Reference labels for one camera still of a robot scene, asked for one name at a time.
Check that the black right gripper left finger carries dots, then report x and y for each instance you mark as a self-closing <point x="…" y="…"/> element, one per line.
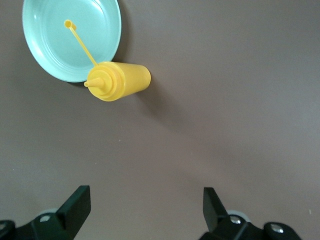
<point x="75" y="212"/>

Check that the brown table cloth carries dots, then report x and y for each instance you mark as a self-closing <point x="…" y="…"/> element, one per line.
<point x="200" y="112"/>

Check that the yellow squeeze bottle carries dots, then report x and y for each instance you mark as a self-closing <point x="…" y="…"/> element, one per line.
<point x="125" y="80"/>

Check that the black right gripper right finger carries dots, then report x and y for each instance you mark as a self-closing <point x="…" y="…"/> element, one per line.
<point x="215" y="212"/>

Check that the mint green plate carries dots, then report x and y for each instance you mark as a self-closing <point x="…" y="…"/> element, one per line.
<point x="57" y="47"/>

